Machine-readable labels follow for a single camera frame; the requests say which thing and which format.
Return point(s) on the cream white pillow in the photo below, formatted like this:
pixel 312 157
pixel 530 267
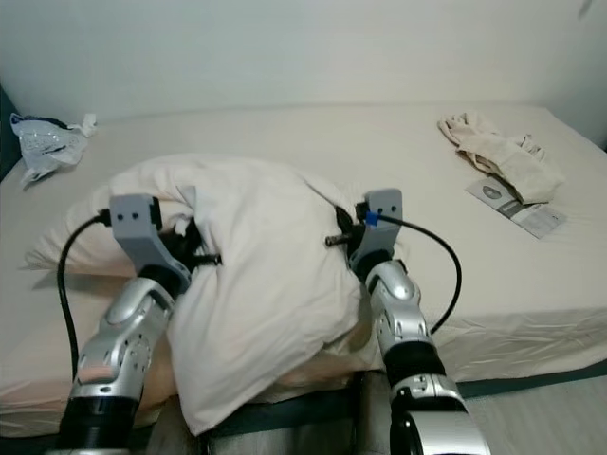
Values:
pixel 266 284

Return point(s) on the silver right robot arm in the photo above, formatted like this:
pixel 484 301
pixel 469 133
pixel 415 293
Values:
pixel 403 318

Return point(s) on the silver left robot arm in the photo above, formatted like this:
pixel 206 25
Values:
pixel 119 351

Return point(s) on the beige sheeted bed mattress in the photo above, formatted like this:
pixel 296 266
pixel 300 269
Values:
pixel 341 137

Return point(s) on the crumpled white blue plastic bag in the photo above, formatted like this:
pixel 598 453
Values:
pixel 47 144

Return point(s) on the crumpled beige cloth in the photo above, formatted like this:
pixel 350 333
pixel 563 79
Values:
pixel 507 156

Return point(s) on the grey white printed booklet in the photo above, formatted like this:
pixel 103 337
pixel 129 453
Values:
pixel 536 220

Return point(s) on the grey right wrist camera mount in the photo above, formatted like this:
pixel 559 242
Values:
pixel 381 218

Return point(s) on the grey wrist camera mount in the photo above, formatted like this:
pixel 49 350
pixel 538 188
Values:
pixel 381 218
pixel 137 223

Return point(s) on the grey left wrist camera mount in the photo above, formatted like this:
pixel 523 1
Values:
pixel 137 223

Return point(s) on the teal upholstered bed frame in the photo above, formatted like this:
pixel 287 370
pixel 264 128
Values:
pixel 531 384

